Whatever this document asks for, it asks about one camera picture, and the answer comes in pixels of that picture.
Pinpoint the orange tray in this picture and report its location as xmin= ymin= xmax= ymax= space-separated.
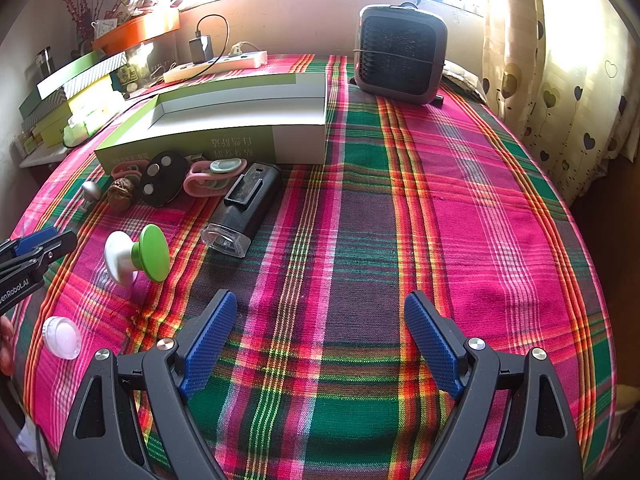
xmin=92 ymin=8 xmax=180 ymax=56

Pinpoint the black charger cable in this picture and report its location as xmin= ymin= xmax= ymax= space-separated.
xmin=194 ymin=13 xmax=231 ymax=79

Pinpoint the green white spool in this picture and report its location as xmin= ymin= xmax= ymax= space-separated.
xmin=103 ymin=224 xmax=170 ymax=286

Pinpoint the yellow green box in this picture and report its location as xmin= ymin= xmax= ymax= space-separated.
xmin=34 ymin=76 xmax=125 ymax=148

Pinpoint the tissue pack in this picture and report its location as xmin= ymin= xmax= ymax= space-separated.
xmin=62 ymin=110 xmax=110 ymax=148

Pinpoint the white plug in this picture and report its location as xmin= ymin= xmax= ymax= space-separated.
xmin=229 ymin=40 xmax=260 ymax=58

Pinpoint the green white cardboard box tray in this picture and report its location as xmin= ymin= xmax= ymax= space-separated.
xmin=94 ymin=73 xmax=328 ymax=172

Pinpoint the grey portable heater fan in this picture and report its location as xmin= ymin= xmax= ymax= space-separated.
xmin=354 ymin=2 xmax=448 ymax=107

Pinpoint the small white mushroom knob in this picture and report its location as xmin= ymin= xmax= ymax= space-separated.
xmin=80 ymin=180 xmax=102 ymax=211

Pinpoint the black oval disc with magnets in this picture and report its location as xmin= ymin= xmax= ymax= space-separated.
xmin=140 ymin=151 xmax=189 ymax=208

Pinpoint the green striped gift box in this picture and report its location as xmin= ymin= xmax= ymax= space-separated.
xmin=18 ymin=49 xmax=127 ymax=119

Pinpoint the heart pattern curtain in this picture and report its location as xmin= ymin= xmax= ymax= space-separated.
xmin=482 ymin=0 xmax=639 ymax=204

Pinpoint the pink clip with teal button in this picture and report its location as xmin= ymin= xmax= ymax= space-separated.
xmin=183 ymin=157 xmax=247 ymax=198

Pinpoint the black power adapter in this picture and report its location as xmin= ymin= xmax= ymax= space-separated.
xmin=189 ymin=30 xmax=214 ymax=64

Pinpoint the white round cap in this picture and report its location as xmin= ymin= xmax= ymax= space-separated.
xmin=42 ymin=316 xmax=81 ymax=361

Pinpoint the brown walnut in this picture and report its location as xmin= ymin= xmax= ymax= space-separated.
xmin=106 ymin=177 xmax=136 ymax=212

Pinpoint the white power strip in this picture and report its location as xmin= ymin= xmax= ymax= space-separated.
xmin=163 ymin=51 xmax=268 ymax=84

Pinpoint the person's left hand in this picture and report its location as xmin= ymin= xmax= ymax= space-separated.
xmin=0 ymin=315 xmax=15 ymax=377

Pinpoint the plaid bed sheet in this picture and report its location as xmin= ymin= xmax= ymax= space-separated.
xmin=13 ymin=54 xmax=615 ymax=479

